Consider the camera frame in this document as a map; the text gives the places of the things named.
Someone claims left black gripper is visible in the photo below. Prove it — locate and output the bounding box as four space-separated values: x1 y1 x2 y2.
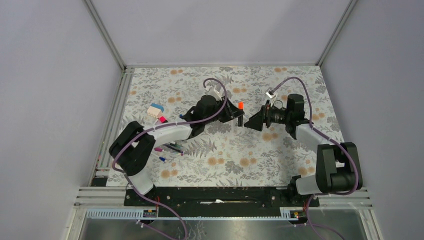
203 95 244 125

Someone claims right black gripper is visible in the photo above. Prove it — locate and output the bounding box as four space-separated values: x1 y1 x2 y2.
243 100 291 132

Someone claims orange highlighter black body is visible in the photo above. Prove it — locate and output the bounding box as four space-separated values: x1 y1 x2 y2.
237 101 244 127

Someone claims pink highlighter black body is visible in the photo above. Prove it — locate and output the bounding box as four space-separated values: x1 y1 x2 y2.
155 116 168 125

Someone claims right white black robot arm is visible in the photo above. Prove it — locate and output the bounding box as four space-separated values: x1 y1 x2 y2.
244 94 363 206

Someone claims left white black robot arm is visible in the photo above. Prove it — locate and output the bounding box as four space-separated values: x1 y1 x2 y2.
108 95 245 206

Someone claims floral patterned table mat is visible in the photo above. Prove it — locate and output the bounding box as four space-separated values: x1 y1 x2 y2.
120 66 344 187

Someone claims pile of thin pens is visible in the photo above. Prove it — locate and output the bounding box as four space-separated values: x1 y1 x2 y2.
154 142 184 156

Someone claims cream blue toy brick block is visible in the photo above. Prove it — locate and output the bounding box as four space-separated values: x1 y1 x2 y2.
146 103 165 119

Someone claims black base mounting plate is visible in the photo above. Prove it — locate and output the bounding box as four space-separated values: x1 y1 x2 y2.
123 186 309 218

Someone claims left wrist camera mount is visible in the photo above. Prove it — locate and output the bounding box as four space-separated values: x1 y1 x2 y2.
206 84 222 101

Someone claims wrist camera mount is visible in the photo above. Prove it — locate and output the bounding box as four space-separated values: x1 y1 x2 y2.
206 84 222 101
265 89 277 107

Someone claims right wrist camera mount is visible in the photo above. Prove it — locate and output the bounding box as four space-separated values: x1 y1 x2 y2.
265 89 277 107

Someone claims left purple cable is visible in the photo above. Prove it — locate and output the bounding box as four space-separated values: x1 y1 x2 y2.
111 78 229 240

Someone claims purple cable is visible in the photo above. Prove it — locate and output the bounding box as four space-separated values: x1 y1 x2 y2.
269 76 360 240
111 78 229 240

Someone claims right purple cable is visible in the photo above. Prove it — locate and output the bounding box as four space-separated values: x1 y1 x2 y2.
269 76 360 240

